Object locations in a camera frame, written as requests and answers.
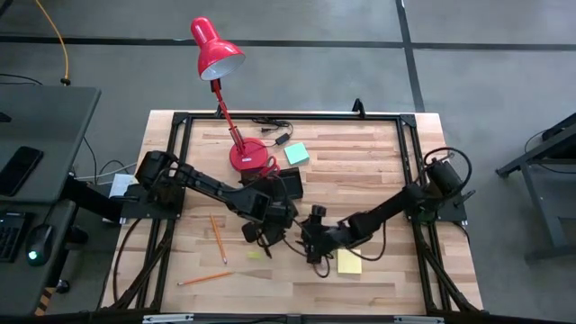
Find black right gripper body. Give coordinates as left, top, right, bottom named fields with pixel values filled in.
left=306, top=205, right=361, bottom=265

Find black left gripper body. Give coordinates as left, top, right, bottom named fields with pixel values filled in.
left=241, top=202, right=299, bottom=244

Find yellow sticky note pad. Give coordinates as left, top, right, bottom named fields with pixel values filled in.
left=337, top=249, right=363, bottom=275

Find black mesh desk organizer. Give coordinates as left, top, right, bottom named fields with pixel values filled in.
left=240, top=166, right=303, bottom=203

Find orange pencil pink eraser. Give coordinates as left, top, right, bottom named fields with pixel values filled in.
left=209, top=213, right=229, bottom=266
left=176, top=270, right=236, bottom=288

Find red-handled scissors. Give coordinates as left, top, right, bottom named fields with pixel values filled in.
left=259, top=156, right=281, bottom=178

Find teal sticky note pad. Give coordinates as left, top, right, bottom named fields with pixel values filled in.
left=283, top=141, right=311, bottom=167

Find white paper sheet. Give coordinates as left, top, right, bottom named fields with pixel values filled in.
left=109, top=173, right=139, bottom=198

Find red desk lamp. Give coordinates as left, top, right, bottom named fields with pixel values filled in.
left=189, top=16, right=271, bottom=173

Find black metal cart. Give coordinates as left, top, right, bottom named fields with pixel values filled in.
left=494, top=112, right=576, bottom=262

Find black computer mouse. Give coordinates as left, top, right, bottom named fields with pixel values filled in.
left=25, top=223, right=55, bottom=267

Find yellow black hazard strip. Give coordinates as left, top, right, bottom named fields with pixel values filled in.
left=34, top=287, right=58, bottom=316

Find grey side desk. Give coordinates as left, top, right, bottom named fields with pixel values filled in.
left=0, top=84, right=122, bottom=316

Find black smartphone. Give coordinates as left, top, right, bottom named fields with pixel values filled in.
left=0, top=146, right=45, bottom=198

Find black keyboard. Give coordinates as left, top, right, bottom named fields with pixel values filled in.
left=0, top=211, right=27, bottom=264

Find black aluminium table frame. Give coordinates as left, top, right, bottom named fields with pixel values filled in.
left=96, top=110, right=485, bottom=316

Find silver metal bracket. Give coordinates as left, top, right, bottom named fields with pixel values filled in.
left=142, top=313, right=194, bottom=324
left=393, top=316, right=445, bottom=324

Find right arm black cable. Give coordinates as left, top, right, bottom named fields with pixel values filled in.
left=422, top=146, right=473, bottom=190

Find yellow hanging cable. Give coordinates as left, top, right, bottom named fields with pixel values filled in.
left=34, top=0, right=72, bottom=86

